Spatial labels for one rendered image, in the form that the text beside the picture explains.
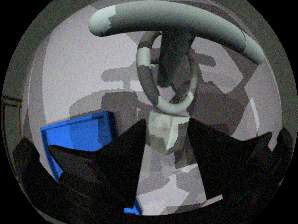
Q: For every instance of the blue tray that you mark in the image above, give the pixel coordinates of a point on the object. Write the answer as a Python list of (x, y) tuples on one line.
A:
[(87, 133)]

